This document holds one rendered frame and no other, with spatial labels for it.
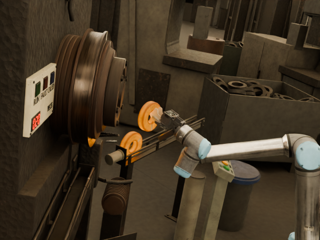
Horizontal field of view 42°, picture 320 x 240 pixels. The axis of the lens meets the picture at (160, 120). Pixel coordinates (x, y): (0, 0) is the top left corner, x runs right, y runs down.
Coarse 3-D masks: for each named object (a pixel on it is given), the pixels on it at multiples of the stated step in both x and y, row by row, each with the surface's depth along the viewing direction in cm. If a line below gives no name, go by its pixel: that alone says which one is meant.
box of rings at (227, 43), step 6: (228, 42) 785; (234, 42) 790; (240, 42) 774; (228, 48) 717; (234, 48) 715; (240, 48) 713; (222, 54) 722; (228, 54) 720; (234, 54) 718; (240, 54) 716; (222, 60) 724; (228, 60) 723; (234, 60) 721; (222, 66) 728; (228, 66) 726; (234, 66) 724; (222, 72) 731; (228, 72) 729; (234, 72) 727
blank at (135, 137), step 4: (132, 132) 222; (136, 132) 223; (124, 136) 220; (128, 136) 219; (132, 136) 221; (136, 136) 223; (140, 136) 227; (124, 140) 218; (128, 140) 219; (132, 140) 222; (136, 140) 225; (140, 140) 228; (120, 144) 219; (124, 144) 218; (128, 144) 220; (136, 144) 227; (140, 144) 229; (128, 148) 221; (132, 148) 228; (136, 148) 227; (140, 148) 230; (128, 152) 222
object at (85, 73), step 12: (96, 36) 155; (108, 36) 166; (84, 48) 149; (96, 48) 150; (84, 60) 147; (96, 60) 146; (84, 72) 145; (84, 84) 145; (72, 96) 145; (84, 96) 145; (72, 108) 147; (84, 108) 147; (72, 120) 149; (84, 120) 149; (72, 132) 154; (84, 132) 153
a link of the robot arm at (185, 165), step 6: (180, 156) 201; (186, 156) 197; (180, 162) 199; (186, 162) 198; (192, 162) 197; (198, 162) 200; (174, 168) 202; (180, 168) 199; (186, 168) 198; (192, 168) 199; (180, 174) 200; (186, 174) 200
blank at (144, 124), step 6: (150, 102) 210; (156, 102) 213; (144, 108) 208; (150, 108) 209; (144, 114) 207; (138, 120) 209; (144, 120) 208; (150, 120) 216; (144, 126) 210; (150, 126) 214
